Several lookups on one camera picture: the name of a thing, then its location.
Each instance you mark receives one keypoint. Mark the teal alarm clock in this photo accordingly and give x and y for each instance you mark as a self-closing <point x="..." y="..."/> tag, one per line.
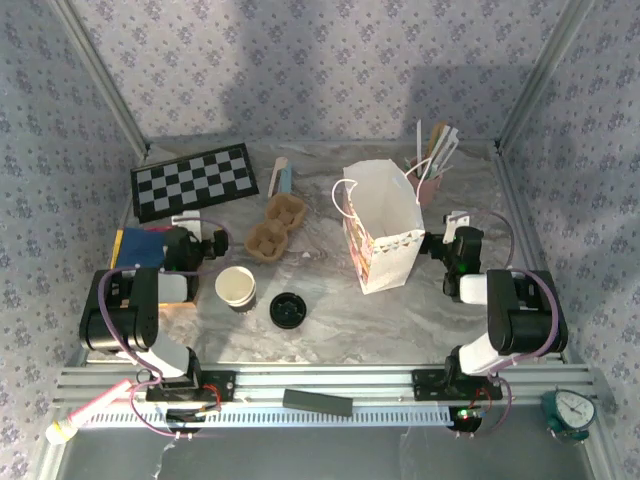
<point x="575" y="407"/>

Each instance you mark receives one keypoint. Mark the pink holder cup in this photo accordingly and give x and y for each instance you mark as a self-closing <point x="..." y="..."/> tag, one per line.
<point x="430" y="189"/>

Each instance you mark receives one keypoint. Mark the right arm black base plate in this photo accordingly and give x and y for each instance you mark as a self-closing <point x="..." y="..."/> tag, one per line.
<point x="425" y="385"/>

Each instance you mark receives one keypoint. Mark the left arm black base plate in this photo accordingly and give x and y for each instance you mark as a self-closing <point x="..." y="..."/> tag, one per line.
<point x="225" y="385"/>

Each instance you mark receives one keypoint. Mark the light blue flat stick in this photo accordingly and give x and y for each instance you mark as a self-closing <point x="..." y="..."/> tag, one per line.
<point x="287" y="180"/>

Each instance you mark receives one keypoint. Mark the pink paper sheet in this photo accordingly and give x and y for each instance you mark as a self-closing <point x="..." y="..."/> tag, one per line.
<point x="156" y="229"/>

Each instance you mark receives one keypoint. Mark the wooden stir stick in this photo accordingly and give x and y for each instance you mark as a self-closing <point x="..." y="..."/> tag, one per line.
<point x="436" y="142"/>

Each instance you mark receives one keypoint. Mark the aluminium mounting rail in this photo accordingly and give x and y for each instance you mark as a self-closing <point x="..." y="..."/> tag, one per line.
<point x="350" y="380"/>

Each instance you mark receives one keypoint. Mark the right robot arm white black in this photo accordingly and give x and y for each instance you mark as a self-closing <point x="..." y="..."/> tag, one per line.
<point x="525" y="320"/>

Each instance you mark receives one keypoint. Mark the aluminium frame post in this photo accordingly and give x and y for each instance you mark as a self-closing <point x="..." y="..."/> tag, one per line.
<point x="102" y="75"/>
<point x="544" y="75"/>

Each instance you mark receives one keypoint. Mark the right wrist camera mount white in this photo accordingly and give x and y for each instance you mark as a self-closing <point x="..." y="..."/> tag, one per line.
<point x="451" y="230"/>

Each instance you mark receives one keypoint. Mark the blue paper napkin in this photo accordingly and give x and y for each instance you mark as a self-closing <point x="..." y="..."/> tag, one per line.
<point x="142" y="247"/>

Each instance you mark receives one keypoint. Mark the pink tube with white cap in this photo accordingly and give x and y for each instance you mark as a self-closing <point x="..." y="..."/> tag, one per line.
<point x="95" y="407"/>

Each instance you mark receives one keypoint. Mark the white cartoon print paper bag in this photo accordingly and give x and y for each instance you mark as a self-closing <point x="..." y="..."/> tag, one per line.
<point x="385" y="210"/>

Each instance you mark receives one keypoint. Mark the black white chessboard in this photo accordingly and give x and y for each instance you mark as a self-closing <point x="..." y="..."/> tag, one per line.
<point x="195" y="182"/>

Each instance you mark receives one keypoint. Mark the black rectangular block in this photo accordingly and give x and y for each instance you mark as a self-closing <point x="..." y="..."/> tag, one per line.
<point x="315" y="401"/>

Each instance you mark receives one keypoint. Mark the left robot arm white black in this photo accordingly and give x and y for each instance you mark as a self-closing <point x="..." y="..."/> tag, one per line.
<point x="120" y="310"/>

